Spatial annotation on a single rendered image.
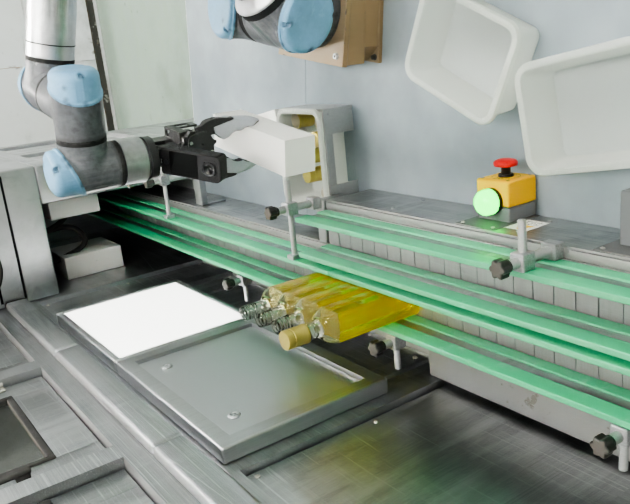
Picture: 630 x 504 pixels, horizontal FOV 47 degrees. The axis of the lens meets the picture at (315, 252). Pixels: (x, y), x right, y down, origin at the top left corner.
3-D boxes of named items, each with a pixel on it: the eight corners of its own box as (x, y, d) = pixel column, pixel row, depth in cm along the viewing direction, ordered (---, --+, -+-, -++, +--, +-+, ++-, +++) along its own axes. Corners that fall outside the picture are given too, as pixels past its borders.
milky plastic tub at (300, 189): (314, 196, 179) (284, 203, 174) (305, 103, 173) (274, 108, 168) (358, 204, 165) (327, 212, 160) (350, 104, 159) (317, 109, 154)
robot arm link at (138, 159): (124, 145, 113) (130, 195, 116) (152, 140, 115) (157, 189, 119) (107, 135, 118) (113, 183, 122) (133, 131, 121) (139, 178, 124)
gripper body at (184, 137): (194, 119, 128) (129, 129, 122) (218, 128, 122) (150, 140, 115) (197, 161, 131) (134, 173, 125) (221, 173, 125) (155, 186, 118)
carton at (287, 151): (241, 109, 138) (212, 113, 135) (314, 135, 120) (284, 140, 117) (242, 141, 141) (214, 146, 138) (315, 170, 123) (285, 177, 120)
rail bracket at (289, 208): (318, 249, 159) (269, 263, 152) (310, 173, 154) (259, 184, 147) (326, 251, 156) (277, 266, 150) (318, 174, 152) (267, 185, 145)
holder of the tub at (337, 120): (318, 217, 180) (292, 223, 176) (307, 104, 173) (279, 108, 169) (362, 226, 166) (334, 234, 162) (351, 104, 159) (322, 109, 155)
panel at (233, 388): (179, 288, 205) (57, 323, 187) (177, 278, 204) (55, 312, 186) (389, 392, 133) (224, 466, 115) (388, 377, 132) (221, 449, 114)
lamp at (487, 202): (482, 212, 125) (470, 215, 123) (481, 186, 123) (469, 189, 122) (503, 215, 121) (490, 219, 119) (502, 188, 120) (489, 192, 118)
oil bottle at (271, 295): (345, 288, 154) (258, 316, 143) (343, 262, 153) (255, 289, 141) (362, 294, 150) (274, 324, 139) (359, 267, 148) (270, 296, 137)
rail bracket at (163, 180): (219, 204, 216) (147, 221, 204) (211, 148, 211) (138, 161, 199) (226, 206, 212) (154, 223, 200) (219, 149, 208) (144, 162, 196)
